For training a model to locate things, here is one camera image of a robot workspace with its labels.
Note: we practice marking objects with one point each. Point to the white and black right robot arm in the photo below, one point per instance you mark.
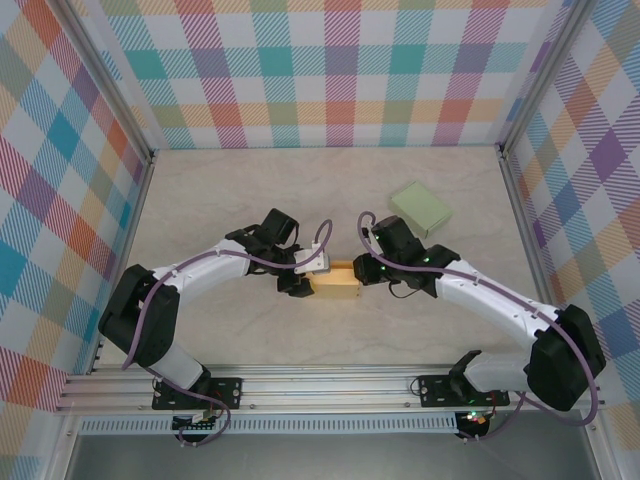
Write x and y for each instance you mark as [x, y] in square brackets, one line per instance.
[500, 305]

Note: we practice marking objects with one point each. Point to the green paper box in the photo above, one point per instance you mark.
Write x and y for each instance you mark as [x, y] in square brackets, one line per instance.
[420, 207]

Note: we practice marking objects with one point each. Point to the aluminium right side rail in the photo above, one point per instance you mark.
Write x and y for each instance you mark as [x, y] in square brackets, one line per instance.
[520, 200]

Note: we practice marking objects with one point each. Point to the black left connector board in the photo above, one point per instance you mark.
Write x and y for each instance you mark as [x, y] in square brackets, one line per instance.
[195, 426]

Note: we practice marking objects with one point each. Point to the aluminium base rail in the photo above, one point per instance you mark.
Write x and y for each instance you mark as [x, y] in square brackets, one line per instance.
[325, 390]

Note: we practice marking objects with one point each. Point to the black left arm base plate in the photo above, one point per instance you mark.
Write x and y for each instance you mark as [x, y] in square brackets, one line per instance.
[230, 392]

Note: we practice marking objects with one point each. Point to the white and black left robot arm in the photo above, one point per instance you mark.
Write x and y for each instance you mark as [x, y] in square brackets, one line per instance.
[200, 265]

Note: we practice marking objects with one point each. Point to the black right connector board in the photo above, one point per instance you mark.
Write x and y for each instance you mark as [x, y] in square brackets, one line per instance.
[475, 419]

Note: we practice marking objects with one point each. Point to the aluminium corner post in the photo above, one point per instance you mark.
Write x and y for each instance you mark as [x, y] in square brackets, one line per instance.
[105, 80]
[542, 75]

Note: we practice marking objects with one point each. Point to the aluminium left side rail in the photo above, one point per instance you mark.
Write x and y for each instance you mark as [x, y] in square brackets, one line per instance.
[141, 200]

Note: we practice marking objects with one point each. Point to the orange paper box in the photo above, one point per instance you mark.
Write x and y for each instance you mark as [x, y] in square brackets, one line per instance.
[335, 287]

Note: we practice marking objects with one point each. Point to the black connector board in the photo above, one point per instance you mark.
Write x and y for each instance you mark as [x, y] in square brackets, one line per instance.
[475, 419]
[195, 426]

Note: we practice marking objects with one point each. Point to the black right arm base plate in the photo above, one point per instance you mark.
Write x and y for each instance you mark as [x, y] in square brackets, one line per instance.
[435, 390]

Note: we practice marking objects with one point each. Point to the aluminium left corner post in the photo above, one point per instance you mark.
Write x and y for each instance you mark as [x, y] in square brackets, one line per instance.
[105, 80]

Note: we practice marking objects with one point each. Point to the aluminium right corner post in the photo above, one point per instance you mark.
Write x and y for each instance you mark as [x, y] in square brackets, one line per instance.
[542, 75]

